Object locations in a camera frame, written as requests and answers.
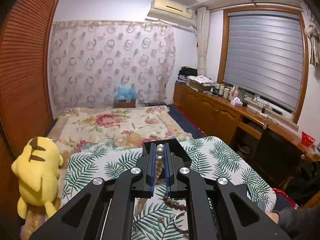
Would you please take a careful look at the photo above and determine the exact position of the brown wooden bead bracelet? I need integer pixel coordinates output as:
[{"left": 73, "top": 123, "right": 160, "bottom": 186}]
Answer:
[{"left": 162, "top": 192, "right": 188, "bottom": 213}]

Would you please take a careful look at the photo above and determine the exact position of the floral bed quilt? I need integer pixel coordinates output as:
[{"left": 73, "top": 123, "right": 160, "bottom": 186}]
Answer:
[{"left": 48, "top": 106, "right": 192, "bottom": 154}]

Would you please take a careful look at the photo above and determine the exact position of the person forearm grey sleeve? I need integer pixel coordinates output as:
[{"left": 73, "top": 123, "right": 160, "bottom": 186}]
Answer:
[{"left": 265, "top": 206, "right": 320, "bottom": 240}]

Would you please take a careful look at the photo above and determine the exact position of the palm leaf tablecloth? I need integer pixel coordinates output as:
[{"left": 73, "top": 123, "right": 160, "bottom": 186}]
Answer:
[{"left": 62, "top": 136, "right": 277, "bottom": 239}]

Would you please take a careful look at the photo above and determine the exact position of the yellow plush toy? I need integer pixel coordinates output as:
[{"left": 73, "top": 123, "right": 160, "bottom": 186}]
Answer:
[{"left": 11, "top": 137, "right": 63, "bottom": 219}]

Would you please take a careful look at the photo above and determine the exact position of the cream side curtain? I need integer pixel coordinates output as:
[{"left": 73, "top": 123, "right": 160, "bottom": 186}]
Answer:
[{"left": 197, "top": 7, "right": 210, "bottom": 76}]

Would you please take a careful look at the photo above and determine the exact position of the white pearl necklace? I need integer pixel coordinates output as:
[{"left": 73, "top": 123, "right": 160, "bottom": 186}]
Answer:
[{"left": 133, "top": 143, "right": 165, "bottom": 217}]

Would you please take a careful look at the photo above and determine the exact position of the black jewelry box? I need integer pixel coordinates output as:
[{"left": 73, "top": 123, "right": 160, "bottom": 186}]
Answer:
[{"left": 143, "top": 138, "right": 192, "bottom": 168}]

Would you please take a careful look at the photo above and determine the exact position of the wooden louvered wardrobe door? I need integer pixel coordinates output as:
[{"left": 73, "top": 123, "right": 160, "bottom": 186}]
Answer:
[{"left": 1, "top": 0, "right": 59, "bottom": 157}]

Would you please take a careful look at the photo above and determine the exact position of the wall air conditioner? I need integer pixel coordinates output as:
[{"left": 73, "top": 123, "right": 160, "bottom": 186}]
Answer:
[{"left": 147, "top": 0, "right": 197, "bottom": 28}]

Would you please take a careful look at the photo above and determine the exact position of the blue plush toy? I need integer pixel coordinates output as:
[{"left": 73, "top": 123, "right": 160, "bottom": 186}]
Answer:
[{"left": 115, "top": 86, "right": 137, "bottom": 102}]

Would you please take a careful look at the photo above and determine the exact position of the patterned sheer curtain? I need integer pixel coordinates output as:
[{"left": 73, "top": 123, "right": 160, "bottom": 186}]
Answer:
[{"left": 48, "top": 21, "right": 176, "bottom": 111}]

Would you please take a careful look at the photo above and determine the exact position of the grey window blind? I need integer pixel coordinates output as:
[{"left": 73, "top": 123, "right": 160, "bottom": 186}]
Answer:
[{"left": 223, "top": 10, "right": 303, "bottom": 112}]

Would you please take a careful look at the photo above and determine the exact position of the stack of folded clothes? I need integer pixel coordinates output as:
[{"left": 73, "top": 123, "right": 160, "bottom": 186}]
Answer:
[{"left": 176, "top": 66, "right": 215, "bottom": 92}]

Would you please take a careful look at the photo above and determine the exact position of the red basket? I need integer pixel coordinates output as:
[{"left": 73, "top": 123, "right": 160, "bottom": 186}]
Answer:
[{"left": 302, "top": 131, "right": 315, "bottom": 147}]

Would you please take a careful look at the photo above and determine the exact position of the pink rabbit figure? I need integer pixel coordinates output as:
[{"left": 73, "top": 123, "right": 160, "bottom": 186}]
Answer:
[{"left": 228, "top": 85, "right": 243, "bottom": 107}]

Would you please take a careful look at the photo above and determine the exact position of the wooden sideboard cabinet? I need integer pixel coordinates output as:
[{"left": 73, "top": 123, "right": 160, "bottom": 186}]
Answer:
[{"left": 172, "top": 82, "right": 320, "bottom": 188}]

